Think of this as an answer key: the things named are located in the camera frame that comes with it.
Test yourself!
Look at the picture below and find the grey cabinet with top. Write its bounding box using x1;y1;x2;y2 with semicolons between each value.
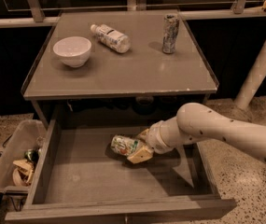
21;10;218;124

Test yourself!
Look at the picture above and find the white ceramic bowl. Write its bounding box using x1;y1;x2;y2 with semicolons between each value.
53;36;91;68

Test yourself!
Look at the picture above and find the green can in bin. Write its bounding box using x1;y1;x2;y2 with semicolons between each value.
24;149;39;163

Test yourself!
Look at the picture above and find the yellow object in bin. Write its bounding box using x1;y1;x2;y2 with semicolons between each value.
12;160;35;187

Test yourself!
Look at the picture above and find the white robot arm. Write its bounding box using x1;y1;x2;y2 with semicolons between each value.
128;103;266;163

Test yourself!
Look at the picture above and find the tall blue white can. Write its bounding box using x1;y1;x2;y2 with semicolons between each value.
162;14;180;54

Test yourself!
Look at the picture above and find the clear plastic bin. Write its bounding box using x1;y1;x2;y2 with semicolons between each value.
0;119;47;193

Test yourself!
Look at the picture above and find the open grey top drawer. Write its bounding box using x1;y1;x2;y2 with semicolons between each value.
6;118;236;224

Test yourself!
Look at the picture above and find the clear plastic water bottle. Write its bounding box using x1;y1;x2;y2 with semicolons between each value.
91;24;131;53

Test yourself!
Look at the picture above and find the green white 7up can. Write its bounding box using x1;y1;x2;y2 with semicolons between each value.
110;135;145;157

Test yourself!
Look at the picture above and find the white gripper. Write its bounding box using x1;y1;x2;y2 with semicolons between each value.
127;121;173;164

